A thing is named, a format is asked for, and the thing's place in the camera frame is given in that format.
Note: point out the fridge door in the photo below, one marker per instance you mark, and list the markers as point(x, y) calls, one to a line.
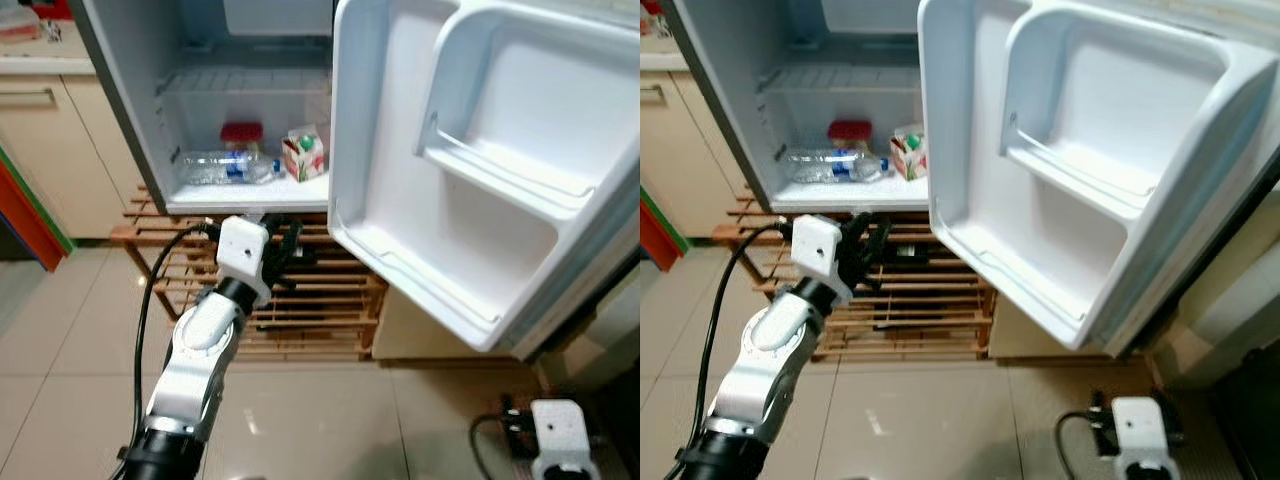
point(1070, 200)
point(480, 200)

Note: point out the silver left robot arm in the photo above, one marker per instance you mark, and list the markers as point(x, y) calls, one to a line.
point(195, 370)
point(765, 375)

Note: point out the grey fridge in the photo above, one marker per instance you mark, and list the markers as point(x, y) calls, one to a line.
point(130, 100)
point(720, 100)

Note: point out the wooden slat rack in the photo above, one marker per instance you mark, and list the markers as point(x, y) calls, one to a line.
point(920, 310)
point(320, 310)

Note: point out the clear plastic water bottle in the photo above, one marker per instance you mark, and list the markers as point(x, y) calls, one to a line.
point(835, 166)
point(225, 168)

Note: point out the red lid jar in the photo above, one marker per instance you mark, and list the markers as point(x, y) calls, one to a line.
point(242, 134)
point(850, 132)

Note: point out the cream kitchen cabinet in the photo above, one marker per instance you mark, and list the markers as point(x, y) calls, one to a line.
point(690, 160)
point(60, 160)

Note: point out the orange green blue board stack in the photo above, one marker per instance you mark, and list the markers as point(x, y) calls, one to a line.
point(25, 215)
point(655, 235)

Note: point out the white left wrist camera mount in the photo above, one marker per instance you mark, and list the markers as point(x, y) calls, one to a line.
point(243, 255)
point(816, 255)

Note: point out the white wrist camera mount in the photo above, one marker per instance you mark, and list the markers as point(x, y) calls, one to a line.
point(558, 440)
point(816, 255)
point(243, 255)
point(1142, 440)

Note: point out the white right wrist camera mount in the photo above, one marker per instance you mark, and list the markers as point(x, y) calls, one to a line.
point(1142, 440)
point(558, 440)

